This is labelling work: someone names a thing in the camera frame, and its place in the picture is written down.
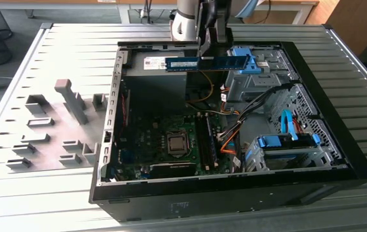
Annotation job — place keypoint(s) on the grey power supply unit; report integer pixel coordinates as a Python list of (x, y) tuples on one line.
[(135, 70)]

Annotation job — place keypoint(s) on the black CPU socket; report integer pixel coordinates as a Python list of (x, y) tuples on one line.
[(178, 134)]

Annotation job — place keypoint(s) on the blue RAM stick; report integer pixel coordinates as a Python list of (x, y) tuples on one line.
[(183, 64)]

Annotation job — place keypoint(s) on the green motherboard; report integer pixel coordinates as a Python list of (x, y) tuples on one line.
[(144, 145)]

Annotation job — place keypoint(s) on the grey plastic parts rack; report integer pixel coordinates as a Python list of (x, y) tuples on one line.
[(70, 135)]

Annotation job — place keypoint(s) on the black PC case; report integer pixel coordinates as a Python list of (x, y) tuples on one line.
[(202, 200)]

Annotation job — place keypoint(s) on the blue plastic disk carrier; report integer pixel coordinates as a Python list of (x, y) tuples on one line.
[(255, 68), (270, 141)]

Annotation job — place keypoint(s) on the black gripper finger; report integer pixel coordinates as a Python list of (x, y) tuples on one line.
[(207, 50)]

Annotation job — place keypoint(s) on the wooden desk with grey frame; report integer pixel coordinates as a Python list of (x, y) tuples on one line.
[(57, 6)]

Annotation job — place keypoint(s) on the black RAM slot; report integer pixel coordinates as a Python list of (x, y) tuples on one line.
[(199, 142)]

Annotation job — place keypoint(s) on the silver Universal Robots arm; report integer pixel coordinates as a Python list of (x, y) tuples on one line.
[(183, 26)]

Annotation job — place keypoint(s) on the brown wooden cabinet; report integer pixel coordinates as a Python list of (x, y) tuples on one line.
[(356, 21)]

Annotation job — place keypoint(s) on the black hard disk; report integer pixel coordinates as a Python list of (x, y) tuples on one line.
[(299, 141)]

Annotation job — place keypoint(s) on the grey metal drive cage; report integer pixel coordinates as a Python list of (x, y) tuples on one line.
[(260, 82), (299, 154)]

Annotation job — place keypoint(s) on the black graphics card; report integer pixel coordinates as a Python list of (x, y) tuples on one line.
[(172, 169)]

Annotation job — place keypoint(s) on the silver CPU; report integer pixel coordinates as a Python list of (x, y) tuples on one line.
[(176, 143)]

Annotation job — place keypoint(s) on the wooden desk with white frame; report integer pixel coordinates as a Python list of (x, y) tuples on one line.
[(303, 14)]

